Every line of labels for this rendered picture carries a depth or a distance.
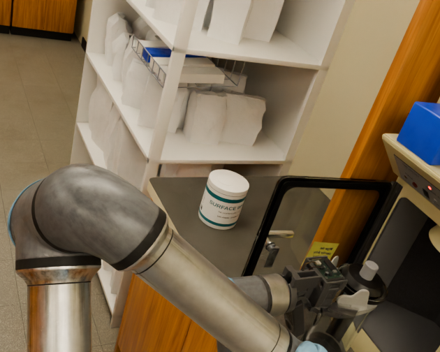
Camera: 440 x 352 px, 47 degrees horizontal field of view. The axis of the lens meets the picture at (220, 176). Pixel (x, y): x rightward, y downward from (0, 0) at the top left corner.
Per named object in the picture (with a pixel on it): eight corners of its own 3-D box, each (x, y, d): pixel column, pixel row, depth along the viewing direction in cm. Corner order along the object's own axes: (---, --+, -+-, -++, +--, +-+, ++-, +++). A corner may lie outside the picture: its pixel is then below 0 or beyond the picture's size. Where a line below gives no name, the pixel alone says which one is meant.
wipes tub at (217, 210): (225, 205, 174) (238, 168, 166) (242, 229, 164) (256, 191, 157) (191, 207, 167) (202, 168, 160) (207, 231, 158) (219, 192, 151)
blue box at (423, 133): (427, 141, 110) (447, 103, 105) (462, 165, 102) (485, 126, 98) (394, 140, 105) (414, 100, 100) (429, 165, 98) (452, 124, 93)
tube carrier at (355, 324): (325, 330, 119) (365, 261, 109) (353, 368, 111) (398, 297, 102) (289, 336, 114) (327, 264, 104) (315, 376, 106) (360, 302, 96)
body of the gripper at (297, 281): (352, 281, 94) (299, 288, 88) (334, 314, 98) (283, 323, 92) (328, 253, 99) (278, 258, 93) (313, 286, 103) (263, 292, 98)
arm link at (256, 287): (197, 330, 88) (193, 280, 90) (250, 321, 93) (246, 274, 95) (218, 333, 81) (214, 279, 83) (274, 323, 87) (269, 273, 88)
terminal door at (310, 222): (330, 306, 136) (394, 182, 116) (228, 313, 123) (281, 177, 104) (329, 303, 136) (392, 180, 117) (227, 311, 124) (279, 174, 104)
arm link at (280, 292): (263, 327, 90) (243, 293, 96) (284, 323, 92) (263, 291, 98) (277, 296, 86) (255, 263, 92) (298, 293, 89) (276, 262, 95)
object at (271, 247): (272, 268, 116) (280, 249, 113) (264, 269, 115) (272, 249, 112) (269, 262, 118) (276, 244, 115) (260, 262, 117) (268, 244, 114)
